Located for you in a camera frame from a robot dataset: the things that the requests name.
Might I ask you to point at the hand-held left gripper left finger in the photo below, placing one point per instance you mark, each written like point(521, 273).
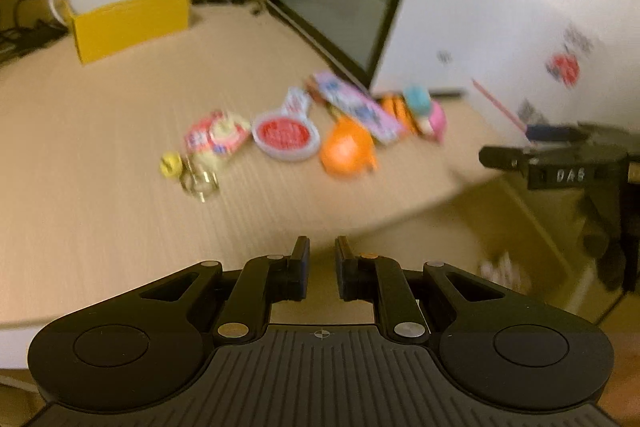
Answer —
point(300, 269)

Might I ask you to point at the yellow cardboard box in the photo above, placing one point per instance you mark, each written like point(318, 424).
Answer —
point(130, 28)

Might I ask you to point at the white card red print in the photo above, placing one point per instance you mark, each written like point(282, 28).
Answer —
point(565, 67)

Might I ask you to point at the orange capsule shell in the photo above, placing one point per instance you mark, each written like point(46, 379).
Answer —
point(345, 150)

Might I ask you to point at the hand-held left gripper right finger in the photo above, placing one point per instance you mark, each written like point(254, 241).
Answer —
point(344, 269)

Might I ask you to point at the white desk front panel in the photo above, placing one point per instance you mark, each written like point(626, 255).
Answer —
point(17, 347)

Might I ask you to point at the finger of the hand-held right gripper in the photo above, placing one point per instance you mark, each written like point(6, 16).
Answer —
point(550, 133)
point(502, 157)

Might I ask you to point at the pink printed packet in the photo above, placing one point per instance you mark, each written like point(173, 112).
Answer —
point(357, 104)

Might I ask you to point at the orange pumpkin toy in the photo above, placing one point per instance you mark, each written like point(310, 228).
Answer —
point(395, 109)

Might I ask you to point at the teal pink round toy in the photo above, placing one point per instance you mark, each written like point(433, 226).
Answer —
point(430, 119)

